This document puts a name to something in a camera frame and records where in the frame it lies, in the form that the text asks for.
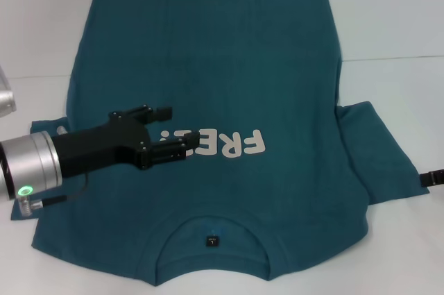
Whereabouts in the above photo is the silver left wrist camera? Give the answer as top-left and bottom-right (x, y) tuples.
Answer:
(0, 64), (17, 117)

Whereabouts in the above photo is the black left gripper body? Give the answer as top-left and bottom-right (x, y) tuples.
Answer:
(51, 110), (153, 176)

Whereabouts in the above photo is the left arm connector cable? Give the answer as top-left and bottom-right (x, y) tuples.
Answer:
(19, 169), (91, 218)

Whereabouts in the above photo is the teal t-shirt with FREE print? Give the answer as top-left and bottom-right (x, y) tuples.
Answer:
(9, 0), (431, 278)

